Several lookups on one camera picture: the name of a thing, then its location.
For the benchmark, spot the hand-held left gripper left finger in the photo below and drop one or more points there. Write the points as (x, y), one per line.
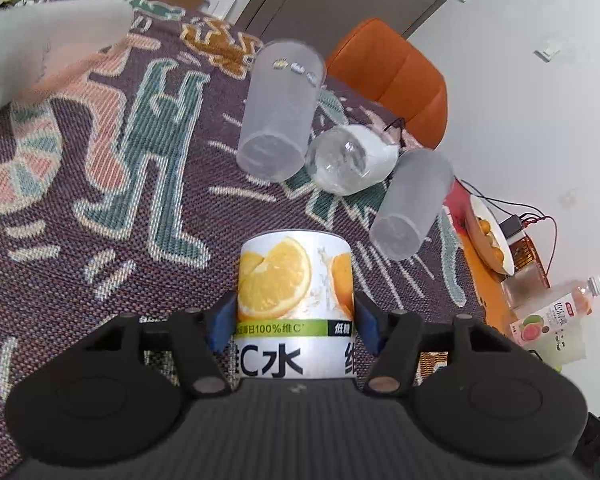
(222, 321)

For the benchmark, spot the patterned woven blanket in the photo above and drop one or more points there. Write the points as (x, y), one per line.
(145, 170)

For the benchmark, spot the large frosted plastic cup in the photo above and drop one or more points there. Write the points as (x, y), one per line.
(40, 52)

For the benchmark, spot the clear empty bottle lying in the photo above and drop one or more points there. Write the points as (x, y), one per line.
(347, 160)

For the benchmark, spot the pink label drink bottle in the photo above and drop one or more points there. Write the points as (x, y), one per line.
(555, 322)

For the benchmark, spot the black power adapter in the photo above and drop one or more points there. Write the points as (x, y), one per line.
(511, 224)

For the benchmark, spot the orange vitamin C drink bottle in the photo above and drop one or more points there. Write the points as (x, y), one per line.
(295, 305)

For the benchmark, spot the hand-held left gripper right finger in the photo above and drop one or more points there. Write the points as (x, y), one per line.
(366, 321)

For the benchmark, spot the white plate of oranges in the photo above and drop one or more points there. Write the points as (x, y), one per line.
(491, 237)

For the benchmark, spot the orange chair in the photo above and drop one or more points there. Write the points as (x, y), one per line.
(397, 77)

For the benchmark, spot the tall frosted plastic cup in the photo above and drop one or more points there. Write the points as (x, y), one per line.
(279, 112)
(409, 205)

